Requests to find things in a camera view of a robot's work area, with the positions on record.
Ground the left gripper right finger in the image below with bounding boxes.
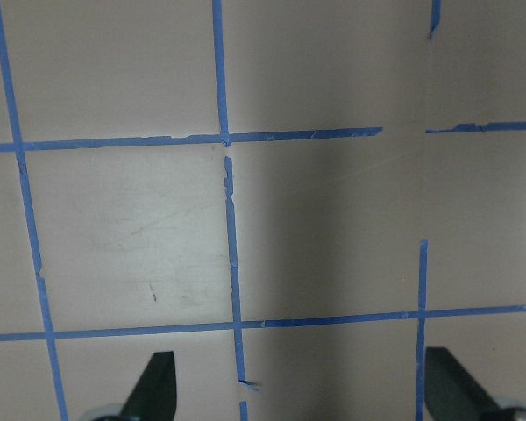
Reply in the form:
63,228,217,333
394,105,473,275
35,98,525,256
424,346,507,415

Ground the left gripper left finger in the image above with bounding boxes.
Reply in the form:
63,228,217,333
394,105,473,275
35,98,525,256
118,351,177,417

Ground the brown paper table cover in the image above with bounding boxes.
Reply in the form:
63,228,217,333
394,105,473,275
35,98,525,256
0,1,526,420

